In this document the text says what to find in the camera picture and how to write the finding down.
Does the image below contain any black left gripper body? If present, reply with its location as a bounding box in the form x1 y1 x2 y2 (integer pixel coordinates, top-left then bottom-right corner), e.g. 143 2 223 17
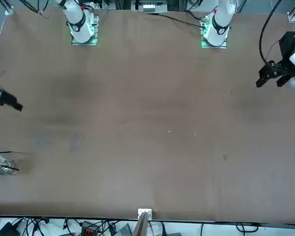
267 31 295 77

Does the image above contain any black power adapter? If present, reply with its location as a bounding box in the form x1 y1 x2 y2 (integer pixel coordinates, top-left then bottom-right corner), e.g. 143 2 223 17
0 222 18 236

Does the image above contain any black box with red label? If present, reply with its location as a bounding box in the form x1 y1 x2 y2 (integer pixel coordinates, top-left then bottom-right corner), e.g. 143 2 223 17
80 220 99 236

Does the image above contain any grey power adapter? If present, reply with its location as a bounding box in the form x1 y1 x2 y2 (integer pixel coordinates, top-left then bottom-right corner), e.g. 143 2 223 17
118 223 133 236

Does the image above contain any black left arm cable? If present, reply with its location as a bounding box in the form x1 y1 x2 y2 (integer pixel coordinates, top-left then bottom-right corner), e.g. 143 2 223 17
259 0 284 65

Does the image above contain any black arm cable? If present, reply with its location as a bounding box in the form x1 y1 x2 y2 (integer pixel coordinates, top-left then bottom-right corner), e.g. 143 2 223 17
19 0 50 19
259 0 284 65

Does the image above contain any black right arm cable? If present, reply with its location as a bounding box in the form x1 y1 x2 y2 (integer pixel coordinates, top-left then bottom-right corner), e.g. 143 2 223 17
19 0 50 19

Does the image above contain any black cable across table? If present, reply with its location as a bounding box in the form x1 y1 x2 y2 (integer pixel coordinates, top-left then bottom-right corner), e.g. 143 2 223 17
144 12 205 28

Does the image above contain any white table edge bracket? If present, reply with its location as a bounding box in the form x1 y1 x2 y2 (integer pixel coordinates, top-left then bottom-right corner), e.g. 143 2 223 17
137 208 153 220

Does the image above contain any brown camera mount post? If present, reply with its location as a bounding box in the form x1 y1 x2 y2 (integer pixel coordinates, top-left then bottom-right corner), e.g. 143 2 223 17
132 212 149 236

